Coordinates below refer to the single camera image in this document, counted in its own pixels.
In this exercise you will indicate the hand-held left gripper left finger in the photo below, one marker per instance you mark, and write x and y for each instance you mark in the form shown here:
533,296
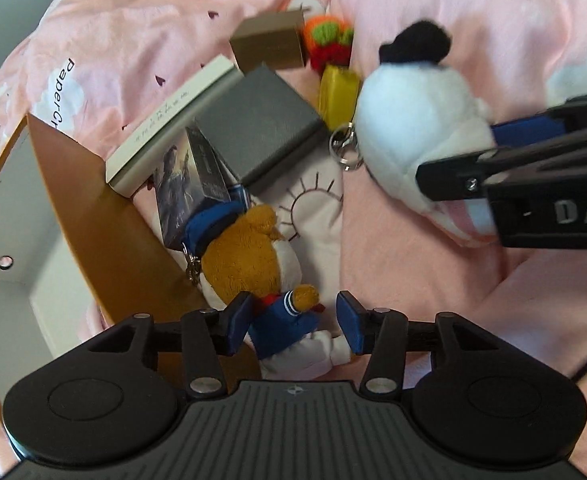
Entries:
241,322

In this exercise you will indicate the brown bear plush sailor outfit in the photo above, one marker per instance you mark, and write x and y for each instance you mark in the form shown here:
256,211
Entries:
253,255

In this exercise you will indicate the brown cardboard box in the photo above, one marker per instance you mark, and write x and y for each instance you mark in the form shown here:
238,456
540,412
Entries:
268,42

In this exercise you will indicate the long white box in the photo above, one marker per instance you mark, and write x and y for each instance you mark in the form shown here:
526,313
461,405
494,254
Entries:
173,110

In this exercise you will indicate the orange green knitted toy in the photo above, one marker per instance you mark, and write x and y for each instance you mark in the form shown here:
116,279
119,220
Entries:
331,40

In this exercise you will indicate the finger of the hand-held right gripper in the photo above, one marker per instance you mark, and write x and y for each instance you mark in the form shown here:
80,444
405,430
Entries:
448,177
523,127

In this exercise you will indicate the white plush toy black hat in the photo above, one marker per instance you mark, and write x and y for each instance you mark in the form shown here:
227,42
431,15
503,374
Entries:
413,110

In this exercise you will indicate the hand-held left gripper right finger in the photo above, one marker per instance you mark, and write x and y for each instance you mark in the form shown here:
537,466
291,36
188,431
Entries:
351,322

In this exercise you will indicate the illustrated card box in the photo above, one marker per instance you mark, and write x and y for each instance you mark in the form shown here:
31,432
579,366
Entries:
183,185

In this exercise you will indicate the orange storage box white inside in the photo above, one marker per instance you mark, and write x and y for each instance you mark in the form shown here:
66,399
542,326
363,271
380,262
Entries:
48,240

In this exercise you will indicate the dark grey box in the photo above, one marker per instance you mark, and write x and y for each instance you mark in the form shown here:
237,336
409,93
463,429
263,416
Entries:
263,115

